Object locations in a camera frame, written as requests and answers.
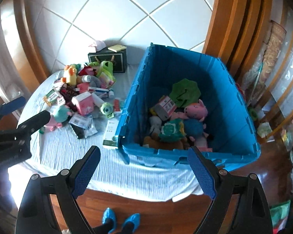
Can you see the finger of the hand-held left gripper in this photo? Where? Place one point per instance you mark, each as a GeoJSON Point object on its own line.
{"type": "Point", "coordinates": [36, 120]}
{"type": "Point", "coordinates": [13, 103]}

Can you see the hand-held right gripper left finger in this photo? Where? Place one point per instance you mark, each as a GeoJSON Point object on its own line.
{"type": "Point", "coordinates": [85, 173]}

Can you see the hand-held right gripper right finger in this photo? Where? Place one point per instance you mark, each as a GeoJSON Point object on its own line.
{"type": "Point", "coordinates": [202, 175]}

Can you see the pink pig plush blue shirt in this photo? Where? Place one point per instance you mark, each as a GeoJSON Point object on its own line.
{"type": "Point", "coordinates": [194, 126]}

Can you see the pink pig plush orange dress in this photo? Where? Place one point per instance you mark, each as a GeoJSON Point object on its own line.
{"type": "Point", "coordinates": [195, 111]}

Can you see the white grey plush toy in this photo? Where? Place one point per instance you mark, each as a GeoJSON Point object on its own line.
{"type": "Point", "coordinates": [155, 125]}

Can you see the pink grey box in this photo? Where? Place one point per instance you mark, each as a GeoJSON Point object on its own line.
{"type": "Point", "coordinates": [164, 107]}

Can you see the green plush hat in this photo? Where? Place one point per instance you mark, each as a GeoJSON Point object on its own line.
{"type": "Point", "coordinates": [185, 90]}

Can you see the blue plastic storage container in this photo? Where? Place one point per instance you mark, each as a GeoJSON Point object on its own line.
{"type": "Point", "coordinates": [222, 82]}

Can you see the pink teal plush toy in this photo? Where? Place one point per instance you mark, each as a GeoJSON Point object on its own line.
{"type": "Point", "coordinates": [61, 113]}

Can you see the green white small box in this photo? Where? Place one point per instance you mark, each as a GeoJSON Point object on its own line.
{"type": "Point", "coordinates": [51, 97]}

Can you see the dark red patterned pouch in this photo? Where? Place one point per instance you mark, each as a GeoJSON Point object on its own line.
{"type": "Point", "coordinates": [67, 92]}

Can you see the grey white carton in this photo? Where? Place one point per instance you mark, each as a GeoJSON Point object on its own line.
{"type": "Point", "coordinates": [80, 120]}

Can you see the white green carton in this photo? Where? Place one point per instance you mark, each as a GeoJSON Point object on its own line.
{"type": "Point", "coordinates": [109, 131]}

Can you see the person's left shoe cover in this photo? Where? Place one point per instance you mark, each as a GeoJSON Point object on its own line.
{"type": "Point", "coordinates": [109, 215]}

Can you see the person's shoe cover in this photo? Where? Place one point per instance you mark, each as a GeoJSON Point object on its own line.
{"type": "Point", "coordinates": [109, 215]}
{"type": "Point", "coordinates": [131, 220]}

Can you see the pink carton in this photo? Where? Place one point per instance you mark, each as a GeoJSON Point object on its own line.
{"type": "Point", "coordinates": [84, 104]}

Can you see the white curtain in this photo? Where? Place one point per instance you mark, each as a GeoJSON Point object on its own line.
{"type": "Point", "coordinates": [2, 53]}

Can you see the yellow duck plush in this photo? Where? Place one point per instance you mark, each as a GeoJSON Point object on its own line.
{"type": "Point", "coordinates": [70, 76]}

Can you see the person's right shoe cover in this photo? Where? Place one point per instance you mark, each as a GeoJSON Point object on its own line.
{"type": "Point", "coordinates": [131, 220]}

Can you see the green one-eyed monster plush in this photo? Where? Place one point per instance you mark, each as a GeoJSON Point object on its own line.
{"type": "Point", "coordinates": [107, 109]}

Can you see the white blue flat box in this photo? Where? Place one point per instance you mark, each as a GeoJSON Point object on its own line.
{"type": "Point", "coordinates": [99, 90]}

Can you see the red plush toy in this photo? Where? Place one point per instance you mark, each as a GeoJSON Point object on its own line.
{"type": "Point", "coordinates": [88, 71]}

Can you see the red green packet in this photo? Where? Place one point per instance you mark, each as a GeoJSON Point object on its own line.
{"type": "Point", "coordinates": [117, 104]}

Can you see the green frog plush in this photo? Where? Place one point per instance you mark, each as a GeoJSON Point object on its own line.
{"type": "Point", "coordinates": [94, 65]}

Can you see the lime green plush toy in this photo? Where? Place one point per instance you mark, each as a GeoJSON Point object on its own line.
{"type": "Point", "coordinates": [106, 68]}

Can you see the green shopping bag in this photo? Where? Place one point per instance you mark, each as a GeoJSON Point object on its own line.
{"type": "Point", "coordinates": [280, 217]}

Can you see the pink white cap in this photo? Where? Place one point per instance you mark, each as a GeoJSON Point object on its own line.
{"type": "Point", "coordinates": [100, 45]}

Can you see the yellow sticky note pad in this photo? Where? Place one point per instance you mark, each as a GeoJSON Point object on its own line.
{"type": "Point", "coordinates": [117, 48]}

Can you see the patterned rolled rug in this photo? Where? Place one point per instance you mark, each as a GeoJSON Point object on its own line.
{"type": "Point", "coordinates": [273, 53]}

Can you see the wooden wall frame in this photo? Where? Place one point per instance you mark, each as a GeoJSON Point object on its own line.
{"type": "Point", "coordinates": [234, 29]}
{"type": "Point", "coordinates": [29, 29]}

